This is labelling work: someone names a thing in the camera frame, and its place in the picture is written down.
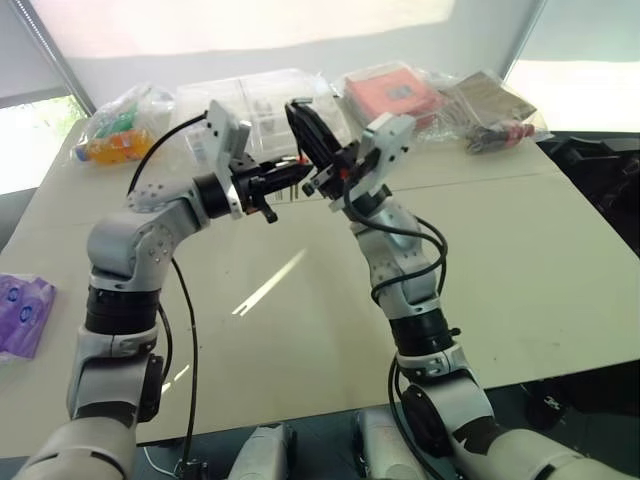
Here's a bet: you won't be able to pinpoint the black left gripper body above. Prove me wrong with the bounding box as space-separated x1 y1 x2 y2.
230 155 279 224

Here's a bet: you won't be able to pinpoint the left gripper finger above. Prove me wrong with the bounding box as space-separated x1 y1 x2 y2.
260 175 307 196
259 161 309 183

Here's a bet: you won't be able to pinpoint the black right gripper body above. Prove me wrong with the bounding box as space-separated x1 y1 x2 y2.
319 142 374 202

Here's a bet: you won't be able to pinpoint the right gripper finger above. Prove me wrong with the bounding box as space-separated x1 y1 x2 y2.
330 142 361 167
301 166 335 197

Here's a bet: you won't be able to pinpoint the black hex key holder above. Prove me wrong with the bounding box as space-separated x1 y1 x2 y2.
283 98 346 172

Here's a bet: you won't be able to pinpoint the clear plastic packaging box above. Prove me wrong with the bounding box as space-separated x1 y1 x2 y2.
174 69 351 159

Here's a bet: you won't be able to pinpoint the red box in plastic bag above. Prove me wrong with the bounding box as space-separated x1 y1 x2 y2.
332 62 459 131

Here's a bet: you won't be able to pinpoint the bag of colourful bottles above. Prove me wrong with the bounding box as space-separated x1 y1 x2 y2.
74 82 176 166

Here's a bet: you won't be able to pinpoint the brown items in plastic bag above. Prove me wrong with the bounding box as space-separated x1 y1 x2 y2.
439 69 551 154

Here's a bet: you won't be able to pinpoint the black chair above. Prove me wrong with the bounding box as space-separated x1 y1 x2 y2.
534 129 640 261

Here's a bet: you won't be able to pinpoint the purple plastic package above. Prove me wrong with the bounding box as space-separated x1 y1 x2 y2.
0 272 57 365

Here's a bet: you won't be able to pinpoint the silver left robot leg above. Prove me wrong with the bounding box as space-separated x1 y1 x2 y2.
227 422 299 480

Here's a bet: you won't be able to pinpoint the silver robot leg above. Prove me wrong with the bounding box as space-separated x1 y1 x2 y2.
227 422 299 480
352 407 426 480

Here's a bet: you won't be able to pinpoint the silver right robot leg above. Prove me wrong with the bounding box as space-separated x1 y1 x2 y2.
352 407 426 480

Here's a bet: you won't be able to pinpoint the black bag with white print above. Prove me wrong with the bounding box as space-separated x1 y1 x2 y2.
524 377 571 431

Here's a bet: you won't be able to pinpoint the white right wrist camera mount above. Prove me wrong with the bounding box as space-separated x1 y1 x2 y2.
327 112 416 214

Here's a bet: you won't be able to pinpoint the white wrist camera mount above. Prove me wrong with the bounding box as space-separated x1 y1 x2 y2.
203 98 251 220
327 112 416 214

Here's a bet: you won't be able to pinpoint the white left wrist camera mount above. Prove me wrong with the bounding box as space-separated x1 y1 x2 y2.
203 98 251 220

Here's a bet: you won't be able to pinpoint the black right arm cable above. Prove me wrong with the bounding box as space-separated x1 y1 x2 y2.
344 197 449 479

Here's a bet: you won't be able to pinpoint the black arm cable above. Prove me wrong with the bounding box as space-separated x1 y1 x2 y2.
344 197 449 479
127 112 211 474

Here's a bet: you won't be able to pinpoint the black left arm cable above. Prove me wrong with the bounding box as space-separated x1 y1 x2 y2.
127 112 211 474

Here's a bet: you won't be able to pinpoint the grey window frame post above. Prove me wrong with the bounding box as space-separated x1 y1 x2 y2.
9 0 97 117

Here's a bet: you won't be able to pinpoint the thin white cable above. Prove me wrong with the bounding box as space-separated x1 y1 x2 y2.
142 444 184 479

